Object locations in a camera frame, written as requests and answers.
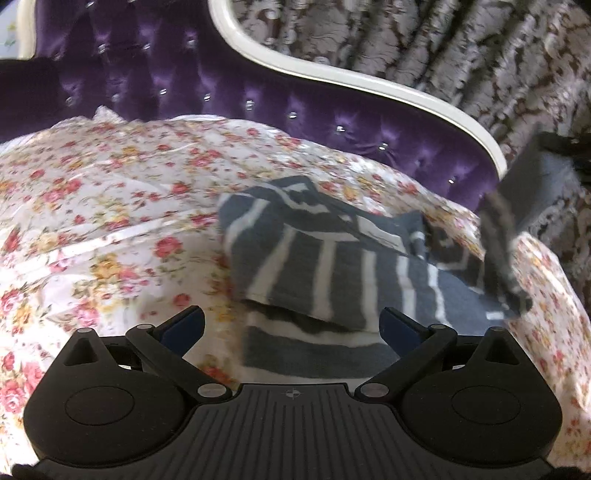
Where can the floral bedspread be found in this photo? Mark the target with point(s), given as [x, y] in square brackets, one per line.
[106, 207]

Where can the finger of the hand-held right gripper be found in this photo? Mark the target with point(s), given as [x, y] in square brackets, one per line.
[501, 249]

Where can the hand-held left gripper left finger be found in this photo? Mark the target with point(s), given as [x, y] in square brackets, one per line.
[182, 330]

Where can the grey white striped garment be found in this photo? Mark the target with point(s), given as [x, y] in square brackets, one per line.
[295, 267]

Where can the dark purple cushion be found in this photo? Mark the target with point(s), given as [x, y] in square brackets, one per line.
[23, 92]

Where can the purple tufted headboard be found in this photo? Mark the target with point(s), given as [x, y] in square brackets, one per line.
[161, 60]

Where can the dark patterned curtain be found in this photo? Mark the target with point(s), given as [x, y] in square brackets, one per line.
[415, 46]

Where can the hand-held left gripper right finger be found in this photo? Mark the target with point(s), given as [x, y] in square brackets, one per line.
[399, 330]

